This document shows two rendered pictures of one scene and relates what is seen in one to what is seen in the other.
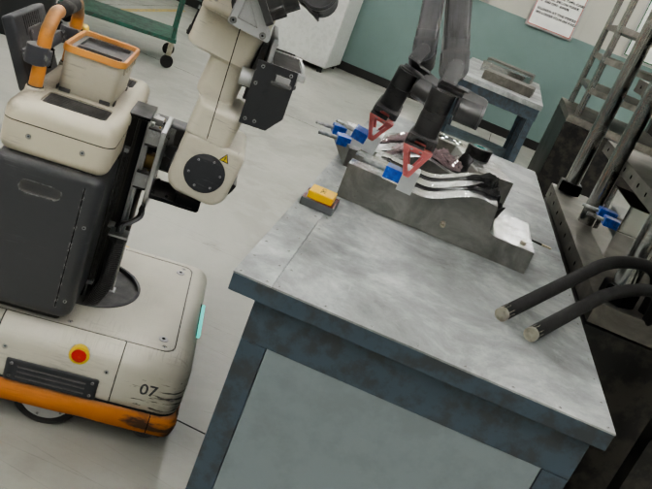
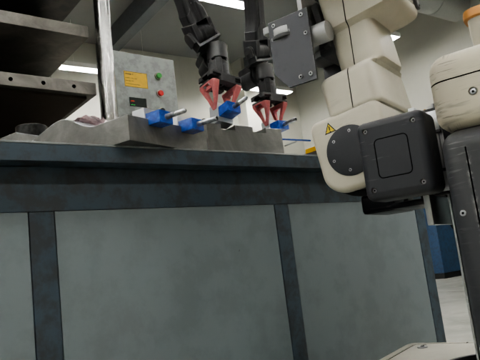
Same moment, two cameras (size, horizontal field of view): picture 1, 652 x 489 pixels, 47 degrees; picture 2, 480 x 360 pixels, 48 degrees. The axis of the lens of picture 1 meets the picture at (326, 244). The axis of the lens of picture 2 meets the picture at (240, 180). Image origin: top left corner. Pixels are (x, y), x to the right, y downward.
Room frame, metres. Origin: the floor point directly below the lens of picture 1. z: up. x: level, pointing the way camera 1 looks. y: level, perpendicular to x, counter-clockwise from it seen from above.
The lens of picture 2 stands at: (2.91, 1.03, 0.52)
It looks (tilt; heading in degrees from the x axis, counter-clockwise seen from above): 9 degrees up; 227
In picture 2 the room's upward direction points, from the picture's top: 7 degrees counter-clockwise
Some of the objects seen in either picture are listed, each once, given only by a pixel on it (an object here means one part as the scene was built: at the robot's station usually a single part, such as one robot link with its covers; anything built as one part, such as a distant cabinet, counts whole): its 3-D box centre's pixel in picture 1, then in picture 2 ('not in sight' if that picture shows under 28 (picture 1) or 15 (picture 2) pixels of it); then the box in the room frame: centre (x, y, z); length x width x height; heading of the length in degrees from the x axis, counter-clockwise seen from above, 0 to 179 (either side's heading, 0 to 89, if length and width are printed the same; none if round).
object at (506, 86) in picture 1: (485, 116); not in sight; (6.74, -0.89, 0.44); 1.90 x 0.70 x 0.89; 173
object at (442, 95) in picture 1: (441, 102); (263, 73); (1.68, -0.12, 1.12); 0.07 x 0.06 x 0.07; 90
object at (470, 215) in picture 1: (441, 197); (195, 155); (1.90, -0.24, 0.87); 0.50 x 0.26 x 0.14; 86
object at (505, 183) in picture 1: (420, 160); (95, 147); (2.27, -0.17, 0.85); 0.50 x 0.26 x 0.11; 104
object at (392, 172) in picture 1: (389, 171); (281, 125); (1.68, -0.07, 0.94); 0.13 x 0.05 x 0.05; 86
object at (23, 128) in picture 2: (478, 151); (31, 133); (2.36, -0.34, 0.93); 0.08 x 0.08 x 0.04
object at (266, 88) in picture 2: (428, 126); (267, 91); (1.68, -0.11, 1.06); 0.10 x 0.07 x 0.07; 176
